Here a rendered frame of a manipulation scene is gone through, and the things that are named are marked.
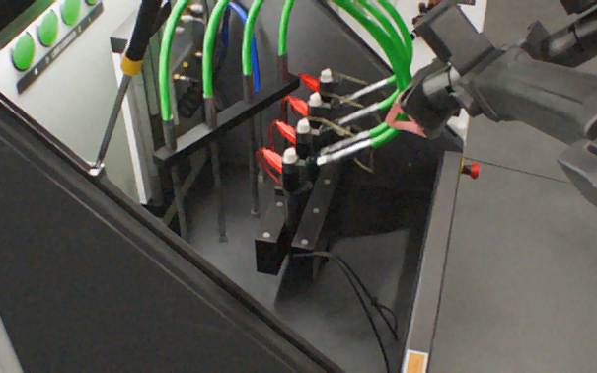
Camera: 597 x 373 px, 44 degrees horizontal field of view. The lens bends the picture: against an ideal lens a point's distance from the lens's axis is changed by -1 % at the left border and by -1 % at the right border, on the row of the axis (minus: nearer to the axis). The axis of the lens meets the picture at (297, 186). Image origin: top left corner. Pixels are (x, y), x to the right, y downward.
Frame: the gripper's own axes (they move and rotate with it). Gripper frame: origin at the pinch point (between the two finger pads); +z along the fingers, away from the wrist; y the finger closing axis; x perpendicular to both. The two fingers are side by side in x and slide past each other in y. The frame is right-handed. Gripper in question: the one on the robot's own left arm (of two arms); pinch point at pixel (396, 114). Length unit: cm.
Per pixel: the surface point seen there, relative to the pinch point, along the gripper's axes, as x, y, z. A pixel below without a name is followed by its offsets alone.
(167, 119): -21.4, 13.0, 25.9
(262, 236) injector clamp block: 2.8, 15.3, 27.5
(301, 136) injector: -4.3, 1.2, 19.9
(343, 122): 0.3, -7.8, 21.5
